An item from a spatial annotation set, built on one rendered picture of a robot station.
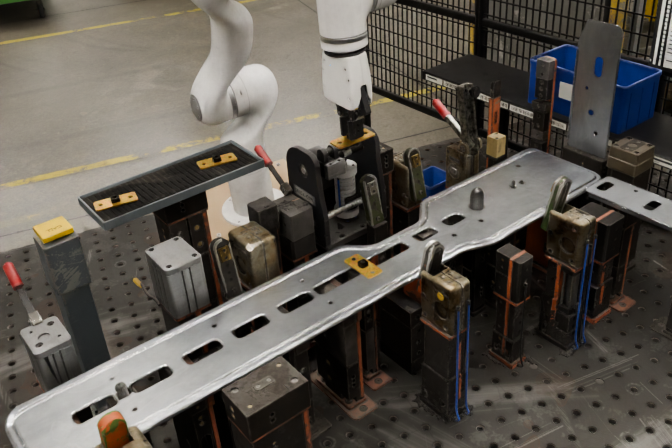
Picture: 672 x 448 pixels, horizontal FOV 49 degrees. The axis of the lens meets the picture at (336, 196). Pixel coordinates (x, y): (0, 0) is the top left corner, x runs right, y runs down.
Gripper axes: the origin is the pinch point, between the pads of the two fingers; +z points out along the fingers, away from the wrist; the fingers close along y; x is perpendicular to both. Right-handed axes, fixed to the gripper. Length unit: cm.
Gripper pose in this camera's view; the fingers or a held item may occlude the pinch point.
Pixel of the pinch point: (351, 126)
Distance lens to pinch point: 138.5
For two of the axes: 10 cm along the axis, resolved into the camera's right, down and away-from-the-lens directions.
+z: 0.9, 8.6, 5.1
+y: 5.5, 3.8, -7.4
